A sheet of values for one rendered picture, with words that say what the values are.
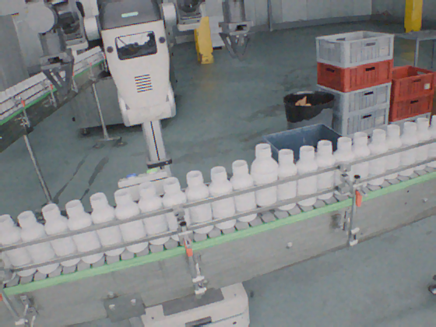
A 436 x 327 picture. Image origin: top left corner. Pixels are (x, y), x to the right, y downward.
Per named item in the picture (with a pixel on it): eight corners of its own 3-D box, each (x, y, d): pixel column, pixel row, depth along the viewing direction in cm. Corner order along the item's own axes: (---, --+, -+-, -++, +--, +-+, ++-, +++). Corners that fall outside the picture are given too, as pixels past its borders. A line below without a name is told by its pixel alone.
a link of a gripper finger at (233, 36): (248, 56, 92) (245, 22, 88) (258, 60, 85) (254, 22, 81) (224, 60, 91) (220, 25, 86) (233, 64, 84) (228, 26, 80)
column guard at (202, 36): (199, 65, 809) (193, 18, 759) (196, 62, 844) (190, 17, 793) (216, 61, 817) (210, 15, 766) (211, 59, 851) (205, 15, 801)
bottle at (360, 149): (368, 190, 97) (374, 138, 89) (348, 191, 98) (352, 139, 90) (363, 179, 102) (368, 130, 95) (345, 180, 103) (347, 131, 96)
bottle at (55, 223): (57, 261, 84) (33, 209, 77) (75, 249, 88) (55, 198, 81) (67, 271, 81) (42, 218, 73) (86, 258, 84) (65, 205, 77)
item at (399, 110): (392, 122, 329) (393, 102, 319) (365, 111, 364) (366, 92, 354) (432, 112, 343) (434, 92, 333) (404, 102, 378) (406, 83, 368)
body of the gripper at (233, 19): (240, 26, 91) (238, -2, 88) (254, 28, 82) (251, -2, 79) (218, 29, 90) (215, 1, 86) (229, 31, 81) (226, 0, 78)
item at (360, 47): (344, 68, 275) (345, 41, 265) (314, 61, 309) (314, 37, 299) (394, 58, 293) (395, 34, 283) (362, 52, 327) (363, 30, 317)
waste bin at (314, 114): (298, 178, 298) (297, 109, 269) (277, 158, 337) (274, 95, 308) (342, 167, 307) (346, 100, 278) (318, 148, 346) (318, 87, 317)
